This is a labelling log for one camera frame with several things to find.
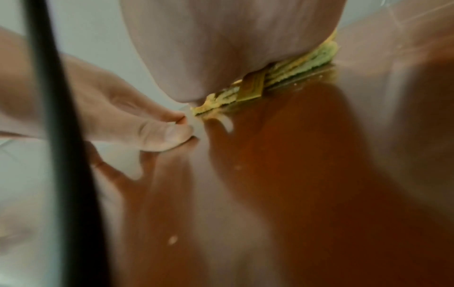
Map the person's right hand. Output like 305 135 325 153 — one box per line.
120 0 348 104

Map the person's left hand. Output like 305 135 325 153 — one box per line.
0 26 195 153

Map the yellow cleaning cloth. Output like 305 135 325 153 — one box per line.
190 27 341 117

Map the red-brown wooden table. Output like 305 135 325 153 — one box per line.
0 0 454 287

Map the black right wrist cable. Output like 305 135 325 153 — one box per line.
21 0 112 287

